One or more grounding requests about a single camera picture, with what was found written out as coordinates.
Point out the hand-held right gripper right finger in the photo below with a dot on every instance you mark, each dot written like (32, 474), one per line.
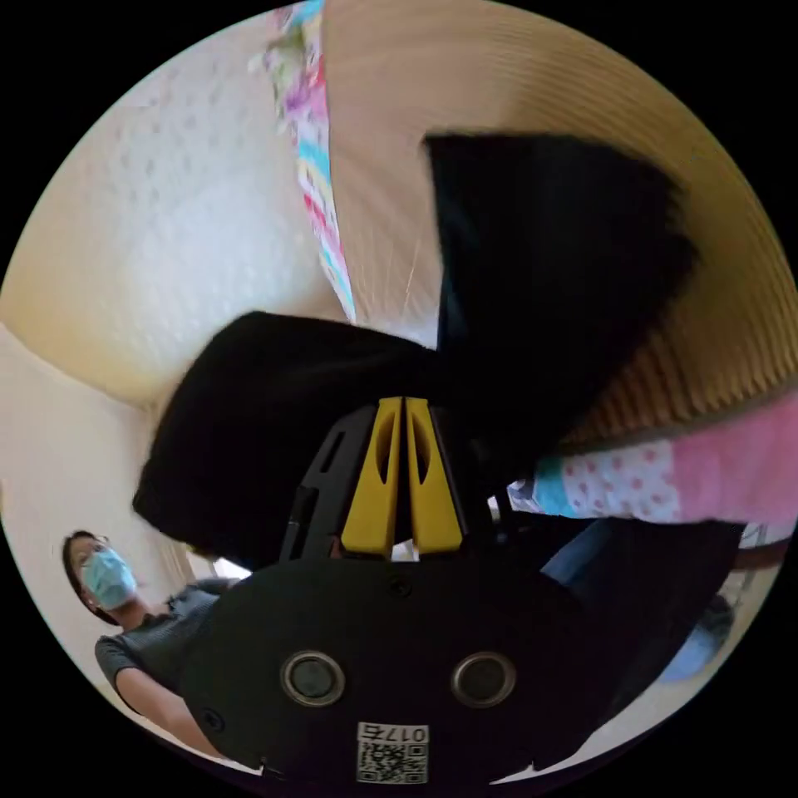
(433, 505)

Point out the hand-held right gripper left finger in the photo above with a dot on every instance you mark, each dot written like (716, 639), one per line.
(369, 499)

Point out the black pants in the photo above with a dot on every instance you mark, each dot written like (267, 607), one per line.
(548, 262)

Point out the person's body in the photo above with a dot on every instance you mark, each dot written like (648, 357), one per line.
(146, 636)

